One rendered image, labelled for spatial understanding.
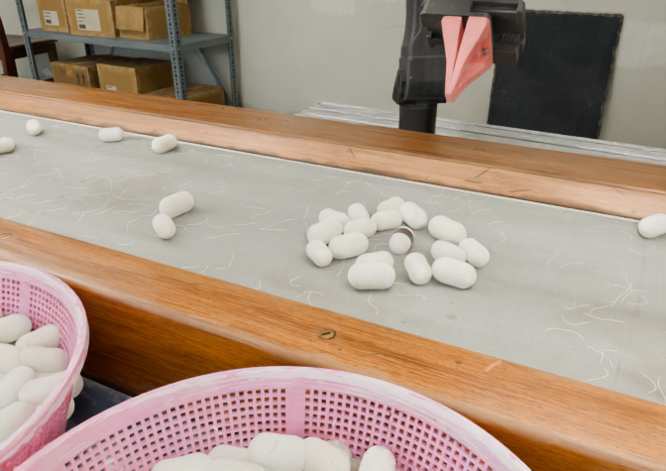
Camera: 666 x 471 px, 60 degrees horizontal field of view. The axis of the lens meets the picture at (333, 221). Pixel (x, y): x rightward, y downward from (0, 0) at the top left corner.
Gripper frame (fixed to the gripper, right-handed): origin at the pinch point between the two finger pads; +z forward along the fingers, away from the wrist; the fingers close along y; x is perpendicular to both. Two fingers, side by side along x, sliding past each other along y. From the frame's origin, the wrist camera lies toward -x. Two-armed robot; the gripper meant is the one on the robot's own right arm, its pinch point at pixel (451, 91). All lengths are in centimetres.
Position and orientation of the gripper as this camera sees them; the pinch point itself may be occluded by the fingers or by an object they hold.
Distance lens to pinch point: 60.2
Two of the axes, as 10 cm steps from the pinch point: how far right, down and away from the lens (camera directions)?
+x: 2.9, 4.3, 8.6
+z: -3.4, 8.8, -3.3
